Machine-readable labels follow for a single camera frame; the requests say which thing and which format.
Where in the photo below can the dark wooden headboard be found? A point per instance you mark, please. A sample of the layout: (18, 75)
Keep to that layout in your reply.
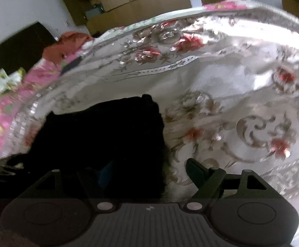
(24, 48)

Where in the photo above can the grey box in wardrobe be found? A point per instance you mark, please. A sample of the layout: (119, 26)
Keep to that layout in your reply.
(95, 11)

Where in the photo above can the orange red cloth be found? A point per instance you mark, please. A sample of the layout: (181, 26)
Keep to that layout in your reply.
(66, 45)

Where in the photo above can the green patterned pillow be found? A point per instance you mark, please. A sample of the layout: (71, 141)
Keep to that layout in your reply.
(12, 81)

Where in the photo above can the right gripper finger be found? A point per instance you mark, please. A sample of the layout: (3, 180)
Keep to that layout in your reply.
(208, 182)

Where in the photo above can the floral satin bedspread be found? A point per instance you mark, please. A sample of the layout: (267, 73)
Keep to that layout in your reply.
(225, 77)

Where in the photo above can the black pants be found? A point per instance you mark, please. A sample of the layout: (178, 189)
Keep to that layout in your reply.
(113, 150)

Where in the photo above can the black phone on bed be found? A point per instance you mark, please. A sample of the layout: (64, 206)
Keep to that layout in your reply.
(71, 65)

